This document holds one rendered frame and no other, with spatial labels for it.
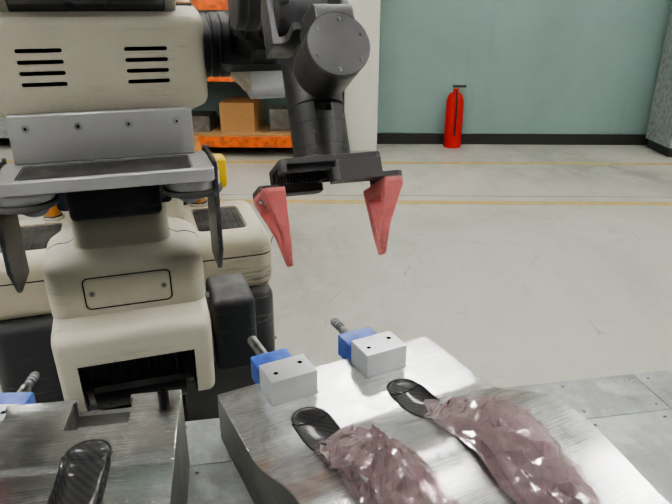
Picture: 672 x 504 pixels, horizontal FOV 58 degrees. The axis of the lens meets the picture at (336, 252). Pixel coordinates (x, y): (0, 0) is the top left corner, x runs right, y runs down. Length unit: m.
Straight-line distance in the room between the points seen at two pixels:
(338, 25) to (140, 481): 0.41
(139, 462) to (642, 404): 0.55
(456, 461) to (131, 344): 0.56
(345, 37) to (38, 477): 0.44
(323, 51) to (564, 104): 5.63
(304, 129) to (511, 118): 5.45
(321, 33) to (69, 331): 0.57
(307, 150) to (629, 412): 0.46
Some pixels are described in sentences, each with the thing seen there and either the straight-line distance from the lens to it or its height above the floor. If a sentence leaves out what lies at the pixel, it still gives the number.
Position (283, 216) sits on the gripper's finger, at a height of 1.04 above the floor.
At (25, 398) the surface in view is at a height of 0.84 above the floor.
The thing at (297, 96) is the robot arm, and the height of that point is 1.14.
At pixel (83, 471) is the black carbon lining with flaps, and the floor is 0.88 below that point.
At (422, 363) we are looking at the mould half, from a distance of 0.69.
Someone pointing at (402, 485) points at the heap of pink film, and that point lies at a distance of 0.44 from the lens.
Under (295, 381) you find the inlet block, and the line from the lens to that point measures 0.62.
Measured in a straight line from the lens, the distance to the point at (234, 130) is 5.44.
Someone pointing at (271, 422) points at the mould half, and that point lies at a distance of 0.60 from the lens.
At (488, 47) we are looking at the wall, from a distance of 5.87.
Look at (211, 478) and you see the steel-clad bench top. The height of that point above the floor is 0.80.
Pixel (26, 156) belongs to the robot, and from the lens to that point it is 0.85.
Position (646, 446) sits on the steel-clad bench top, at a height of 0.80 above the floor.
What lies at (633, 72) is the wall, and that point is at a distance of 6.31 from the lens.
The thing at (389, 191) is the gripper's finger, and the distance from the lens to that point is 0.60.
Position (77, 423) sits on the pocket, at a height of 0.87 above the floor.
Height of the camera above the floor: 1.22
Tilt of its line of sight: 22 degrees down
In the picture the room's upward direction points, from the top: straight up
